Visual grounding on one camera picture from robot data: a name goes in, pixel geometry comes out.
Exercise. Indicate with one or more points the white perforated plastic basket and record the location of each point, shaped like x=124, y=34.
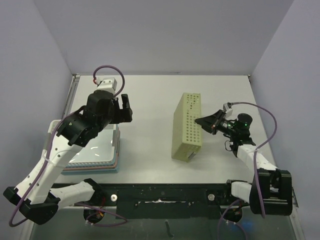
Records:
x=100, y=153

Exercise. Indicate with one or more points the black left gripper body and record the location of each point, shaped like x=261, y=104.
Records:
x=110, y=118

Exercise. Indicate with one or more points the green perforated plastic basket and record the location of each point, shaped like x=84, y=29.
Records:
x=187, y=139

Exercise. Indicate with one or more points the blue bottom plastic basket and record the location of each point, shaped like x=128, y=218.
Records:
x=92, y=170

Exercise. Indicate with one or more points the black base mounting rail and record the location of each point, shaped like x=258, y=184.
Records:
x=162, y=200

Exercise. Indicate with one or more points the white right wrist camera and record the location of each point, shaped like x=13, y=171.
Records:
x=227, y=109

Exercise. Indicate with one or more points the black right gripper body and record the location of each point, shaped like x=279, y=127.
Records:
x=215, y=123

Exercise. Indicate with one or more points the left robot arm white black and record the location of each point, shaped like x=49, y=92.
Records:
x=34, y=197

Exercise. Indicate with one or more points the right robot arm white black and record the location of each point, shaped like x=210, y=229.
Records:
x=270, y=192

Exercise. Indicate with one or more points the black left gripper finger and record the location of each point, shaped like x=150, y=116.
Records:
x=125, y=102
x=124, y=118

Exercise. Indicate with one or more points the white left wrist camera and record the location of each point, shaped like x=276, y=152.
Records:
x=108, y=84

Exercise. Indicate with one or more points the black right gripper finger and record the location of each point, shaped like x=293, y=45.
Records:
x=210, y=119
x=207, y=127

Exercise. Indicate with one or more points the pink plastic basket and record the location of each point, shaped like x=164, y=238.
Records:
x=90, y=166

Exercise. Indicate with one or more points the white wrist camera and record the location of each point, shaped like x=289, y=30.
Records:
x=227, y=109
x=108, y=84

